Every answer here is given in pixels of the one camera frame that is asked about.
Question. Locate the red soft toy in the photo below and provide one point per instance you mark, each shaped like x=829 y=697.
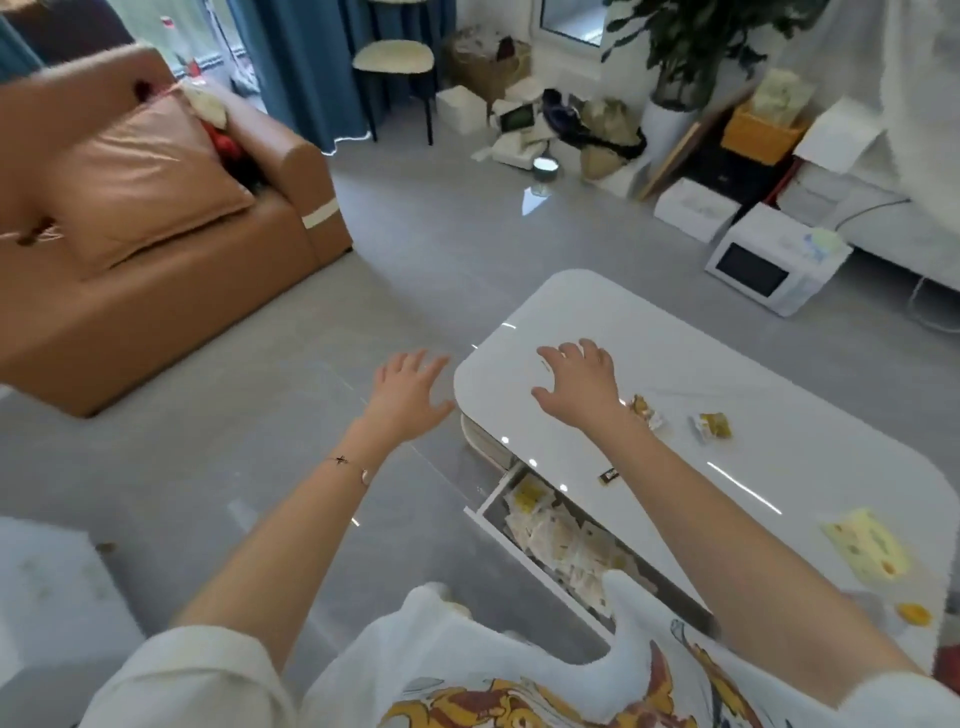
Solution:
x=223 y=144

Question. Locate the small black wrapper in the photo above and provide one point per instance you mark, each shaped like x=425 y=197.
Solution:
x=607 y=474

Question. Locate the white low bench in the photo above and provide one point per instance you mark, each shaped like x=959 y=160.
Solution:
x=907 y=232

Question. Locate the small orange yellow snack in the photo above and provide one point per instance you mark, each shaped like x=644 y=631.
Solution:
x=913 y=615

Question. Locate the white printed shirt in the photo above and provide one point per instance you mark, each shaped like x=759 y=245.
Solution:
x=465 y=675

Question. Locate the pale yellow flat packet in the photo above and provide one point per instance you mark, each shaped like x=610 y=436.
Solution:
x=864 y=544

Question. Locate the brown leather cushion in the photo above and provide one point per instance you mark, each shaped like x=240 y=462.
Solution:
x=146 y=180

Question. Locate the black stool with cream seat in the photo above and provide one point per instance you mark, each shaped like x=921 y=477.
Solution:
x=396 y=67

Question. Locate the person's right little finger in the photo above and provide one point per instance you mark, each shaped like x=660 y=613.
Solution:
x=609 y=367

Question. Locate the white coffee table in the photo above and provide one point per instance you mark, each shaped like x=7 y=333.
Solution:
x=750 y=375

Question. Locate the woven straw basket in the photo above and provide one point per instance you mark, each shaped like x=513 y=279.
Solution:
x=491 y=67

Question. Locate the blue curtain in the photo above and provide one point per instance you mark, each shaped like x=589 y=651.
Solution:
x=322 y=67

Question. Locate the open white drawer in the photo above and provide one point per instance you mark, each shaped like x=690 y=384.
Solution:
x=525 y=540

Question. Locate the person's right forearm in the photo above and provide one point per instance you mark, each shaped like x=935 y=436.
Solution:
x=750 y=562

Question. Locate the black box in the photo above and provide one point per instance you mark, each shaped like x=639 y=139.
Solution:
x=731 y=176

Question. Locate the white plant pot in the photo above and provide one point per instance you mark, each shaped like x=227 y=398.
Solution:
x=671 y=135

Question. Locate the black bag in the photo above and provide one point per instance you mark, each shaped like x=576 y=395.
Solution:
x=592 y=127

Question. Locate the white flat cardboard box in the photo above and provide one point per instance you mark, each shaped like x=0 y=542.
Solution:
x=697 y=210

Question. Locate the brown leather sofa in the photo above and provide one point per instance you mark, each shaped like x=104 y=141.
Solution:
x=150 y=300

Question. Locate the wooden picture frame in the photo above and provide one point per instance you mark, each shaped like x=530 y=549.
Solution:
x=679 y=161

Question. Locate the white draped cloth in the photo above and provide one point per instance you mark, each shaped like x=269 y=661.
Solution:
x=900 y=75

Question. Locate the person's left forearm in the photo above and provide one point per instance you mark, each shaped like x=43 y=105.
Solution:
x=300 y=540

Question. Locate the yellow cardboard box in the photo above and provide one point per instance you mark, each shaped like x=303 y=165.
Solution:
x=761 y=135

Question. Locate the person's right middle finger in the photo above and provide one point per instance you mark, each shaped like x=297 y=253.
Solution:
x=568 y=354

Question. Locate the person's right hand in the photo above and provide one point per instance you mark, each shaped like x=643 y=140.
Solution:
x=581 y=390

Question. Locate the small silver round device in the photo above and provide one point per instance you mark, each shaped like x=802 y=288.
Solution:
x=546 y=163

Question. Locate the person's left thumb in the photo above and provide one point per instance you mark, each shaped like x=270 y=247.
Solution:
x=442 y=412

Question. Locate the white microwave oven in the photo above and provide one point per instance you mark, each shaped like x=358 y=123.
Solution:
x=772 y=262

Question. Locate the person's right thumb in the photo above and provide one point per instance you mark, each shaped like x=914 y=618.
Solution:
x=543 y=394

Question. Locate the small white box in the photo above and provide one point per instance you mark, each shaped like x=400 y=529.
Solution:
x=463 y=109

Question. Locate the cream plush toy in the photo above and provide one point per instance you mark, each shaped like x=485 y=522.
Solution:
x=202 y=101

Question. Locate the person's left little finger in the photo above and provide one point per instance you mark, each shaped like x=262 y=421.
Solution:
x=382 y=373

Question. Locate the yellow snack packet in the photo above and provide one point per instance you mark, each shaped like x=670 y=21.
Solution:
x=712 y=427
x=646 y=411

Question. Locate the pile of pale snack packets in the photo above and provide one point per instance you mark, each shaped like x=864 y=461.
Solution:
x=562 y=536

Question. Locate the small device with dark screen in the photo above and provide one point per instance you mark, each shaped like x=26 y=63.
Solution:
x=517 y=118

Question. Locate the person's left middle finger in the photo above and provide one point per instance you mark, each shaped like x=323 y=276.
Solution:
x=418 y=363

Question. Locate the person's left hand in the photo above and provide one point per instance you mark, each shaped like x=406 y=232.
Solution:
x=405 y=401

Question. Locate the green potted plant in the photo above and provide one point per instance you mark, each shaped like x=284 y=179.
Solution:
x=705 y=45

